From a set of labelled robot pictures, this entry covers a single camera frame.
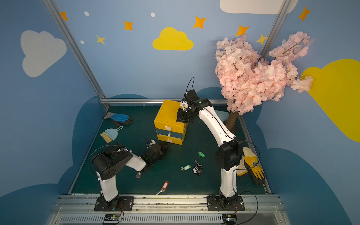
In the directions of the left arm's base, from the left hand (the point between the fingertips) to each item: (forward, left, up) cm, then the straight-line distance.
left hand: (171, 142), depth 94 cm
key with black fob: (-15, -19, -3) cm, 24 cm away
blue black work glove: (+21, +44, -2) cm, 49 cm away
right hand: (+6, -5, +18) cm, 20 cm away
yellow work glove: (-13, -51, -1) cm, 53 cm away
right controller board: (-41, -34, -7) cm, 54 cm away
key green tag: (-15, -10, -5) cm, 19 cm away
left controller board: (-42, +29, -6) cm, 51 cm away
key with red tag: (-28, +3, -5) cm, 28 cm away
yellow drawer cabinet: (+2, +2, +13) cm, 13 cm away
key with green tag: (-6, -21, -4) cm, 22 cm away
